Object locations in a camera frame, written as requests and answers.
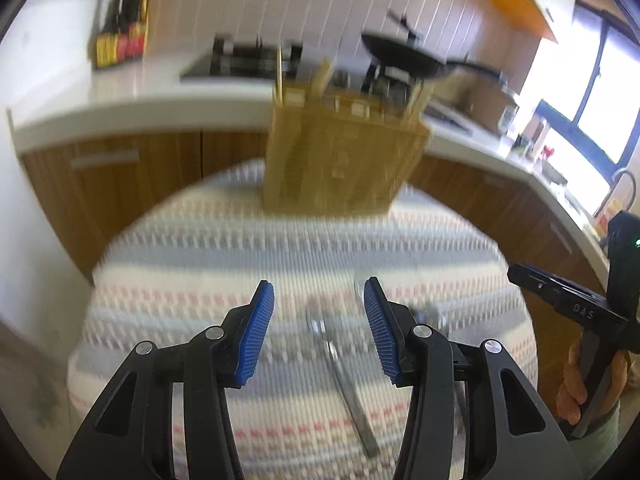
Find black spatula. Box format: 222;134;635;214
387;9;427;42

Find silver cabinet handle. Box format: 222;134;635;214
69;151;139;169
549;221;577;252

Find striped woven table mat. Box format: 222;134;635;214
67;157;540;480

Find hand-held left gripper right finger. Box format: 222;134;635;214
363;276;584;480

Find white kitchen countertop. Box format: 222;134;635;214
7;40;618;271

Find silver faucet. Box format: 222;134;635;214
611;169;637;213

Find metal spoon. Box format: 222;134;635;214
304;305;381;458

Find dark framed window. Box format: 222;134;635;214
527;0;640;223

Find black wok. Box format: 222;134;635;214
361;32;505;82

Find black glass gas stove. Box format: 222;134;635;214
180;35;476;136

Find dark soy sauce bottle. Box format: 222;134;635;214
95;0;125;68

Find wooden utensil holder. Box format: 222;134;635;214
262;87;434;219

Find wooden chopstick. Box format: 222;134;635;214
272;44;286;107
404;82;426;113
310;59;333;98

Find black burner grate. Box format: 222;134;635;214
211;35;304;75
362;62;416;96

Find person's right forearm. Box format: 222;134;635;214
585;402;626;480

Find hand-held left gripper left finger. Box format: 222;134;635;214
55;280;276;480

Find person's right hand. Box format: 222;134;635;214
556;332;632;427

